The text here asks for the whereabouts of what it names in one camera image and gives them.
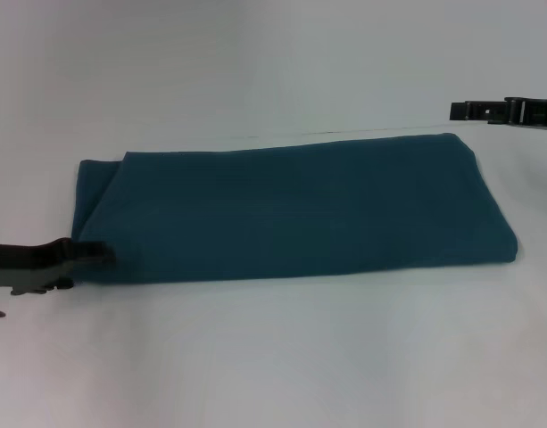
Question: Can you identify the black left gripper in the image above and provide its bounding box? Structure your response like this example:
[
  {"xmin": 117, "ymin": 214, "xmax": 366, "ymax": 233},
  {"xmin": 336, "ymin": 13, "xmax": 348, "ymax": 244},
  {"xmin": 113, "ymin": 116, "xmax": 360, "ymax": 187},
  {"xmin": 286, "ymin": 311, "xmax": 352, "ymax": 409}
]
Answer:
[{"xmin": 0, "ymin": 237, "xmax": 118, "ymax": 298}]

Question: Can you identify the teal blue shirt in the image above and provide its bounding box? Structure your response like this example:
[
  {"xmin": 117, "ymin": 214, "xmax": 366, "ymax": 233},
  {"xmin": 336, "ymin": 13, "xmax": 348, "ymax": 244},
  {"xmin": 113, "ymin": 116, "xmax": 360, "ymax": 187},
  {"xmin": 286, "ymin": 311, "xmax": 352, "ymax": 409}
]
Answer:
[{"xmin": 69, "ymin": 132, "xmax": 520, "ymax": 285}]

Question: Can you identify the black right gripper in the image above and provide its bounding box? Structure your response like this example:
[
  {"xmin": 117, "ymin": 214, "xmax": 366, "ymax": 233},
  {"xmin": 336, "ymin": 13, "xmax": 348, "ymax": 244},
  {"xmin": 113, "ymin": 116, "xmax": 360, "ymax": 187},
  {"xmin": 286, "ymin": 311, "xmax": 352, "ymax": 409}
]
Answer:
[{"xmin": 449, "ymin": 95, "xmax": 547, "ymax": 132}]

